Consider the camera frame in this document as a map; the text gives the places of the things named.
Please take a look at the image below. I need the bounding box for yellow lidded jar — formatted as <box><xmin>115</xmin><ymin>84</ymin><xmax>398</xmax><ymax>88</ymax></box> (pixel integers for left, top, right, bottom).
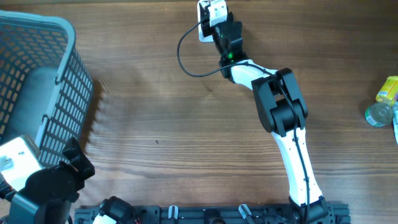
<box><xmin>376</xmin><ymin>76</ymin><xmax>397</xmax><ymax>106</ymax></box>

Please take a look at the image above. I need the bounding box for silver tin can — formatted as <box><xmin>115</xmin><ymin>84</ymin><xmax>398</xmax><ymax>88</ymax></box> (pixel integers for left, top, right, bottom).
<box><xmin>364</xmin><ymin>102</ymin><xmax>394</xmax><ymax>127</ymax></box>

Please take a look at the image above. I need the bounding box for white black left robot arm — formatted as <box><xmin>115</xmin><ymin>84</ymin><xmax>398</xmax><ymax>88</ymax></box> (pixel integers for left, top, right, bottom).
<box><xmin>1</xmin><ymin>136</ymin><xmax>95</xmax><ymax>223</ymax></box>

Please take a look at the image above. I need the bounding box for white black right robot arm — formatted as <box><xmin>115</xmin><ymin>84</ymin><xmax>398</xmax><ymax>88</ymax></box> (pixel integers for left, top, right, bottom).
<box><xmin>197</xmin><ymin>1</ymin><xmax>328</xmax><ymax>223</ymax></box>

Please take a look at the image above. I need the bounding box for white barcode scanner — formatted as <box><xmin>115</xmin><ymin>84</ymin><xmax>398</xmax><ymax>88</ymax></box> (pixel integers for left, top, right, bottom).
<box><xmin>197</xmin><ymin>0</ymin><xmax>214</xmax><ymax>42</ymax></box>

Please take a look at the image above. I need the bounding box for grey plastic shopping basket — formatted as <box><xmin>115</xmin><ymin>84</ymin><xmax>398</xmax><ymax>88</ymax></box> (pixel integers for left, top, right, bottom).
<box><xmin>1</xmin><ymin>11</ymin><xmax>94</xmax><ymax>167</ymax></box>

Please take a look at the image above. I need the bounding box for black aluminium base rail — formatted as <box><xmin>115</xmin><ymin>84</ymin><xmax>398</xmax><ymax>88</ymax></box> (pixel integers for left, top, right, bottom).
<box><xmin>73</xmin><ymin>196</ymin><xmax>351</xmax><ymax>224</ymax></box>

